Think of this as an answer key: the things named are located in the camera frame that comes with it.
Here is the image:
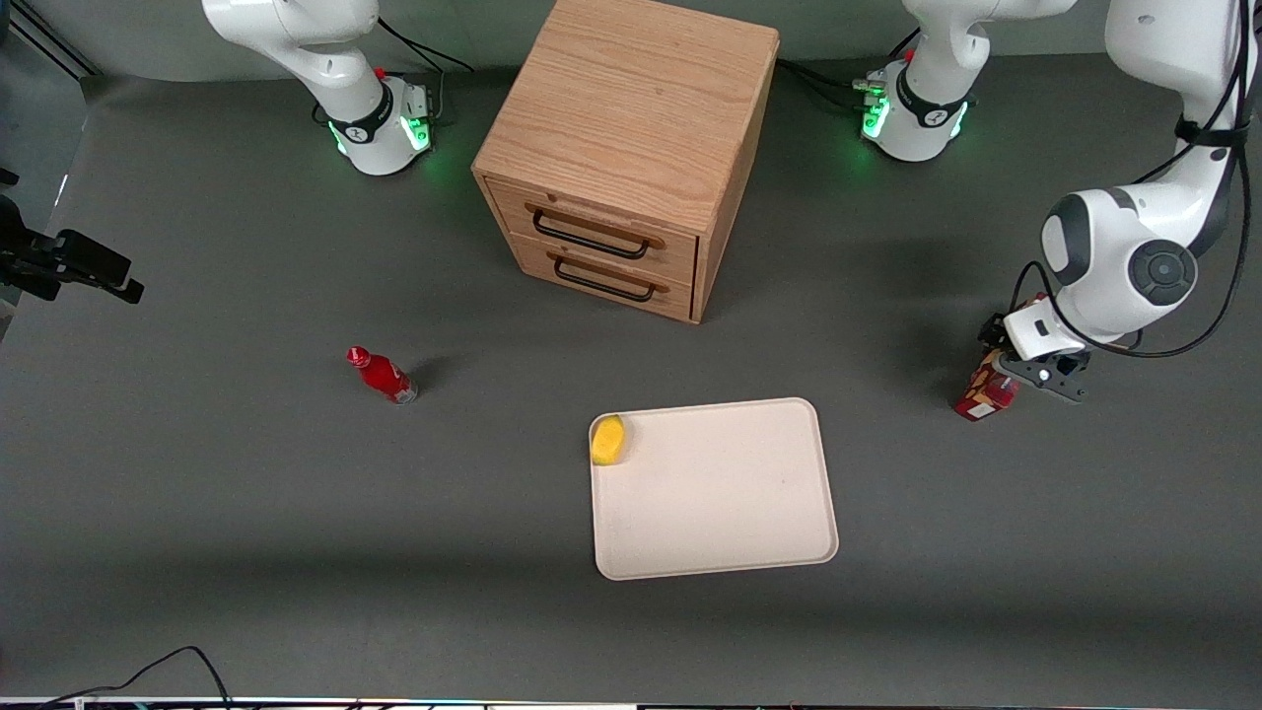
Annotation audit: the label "red cookie box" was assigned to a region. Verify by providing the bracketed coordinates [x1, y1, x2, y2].
[953, 293, 1048, 423]

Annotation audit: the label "beige rectangular tray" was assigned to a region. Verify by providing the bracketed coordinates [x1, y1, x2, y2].
[589, 397, 840, 582]

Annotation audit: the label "yellow lemon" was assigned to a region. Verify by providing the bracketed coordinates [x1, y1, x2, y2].
[591, 415, 628, 466]

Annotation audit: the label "wooden drawer cabinet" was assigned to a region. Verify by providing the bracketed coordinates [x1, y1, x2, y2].
[471, 0, 781, 325]

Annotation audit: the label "red soda bottle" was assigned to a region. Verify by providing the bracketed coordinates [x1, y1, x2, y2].
[346, 346, 419, 405]

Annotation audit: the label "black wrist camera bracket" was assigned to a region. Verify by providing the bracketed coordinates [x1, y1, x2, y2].
[1021, 349, 1091, 404]

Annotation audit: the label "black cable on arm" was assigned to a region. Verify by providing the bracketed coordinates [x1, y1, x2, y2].
[1010, 0, 1262, 360]

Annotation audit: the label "black cables at arm base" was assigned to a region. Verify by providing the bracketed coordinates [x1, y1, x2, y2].
[314, 16, 474, 127]
[776, 28, 923, 111]

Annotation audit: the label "wooden drawer with black handle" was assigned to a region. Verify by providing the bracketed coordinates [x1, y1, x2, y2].
[512, 235, 695, 322]
[486, 178, 700, 287]

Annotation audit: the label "black cable at table edge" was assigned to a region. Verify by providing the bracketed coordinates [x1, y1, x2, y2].
[37, 646, 234, 710]

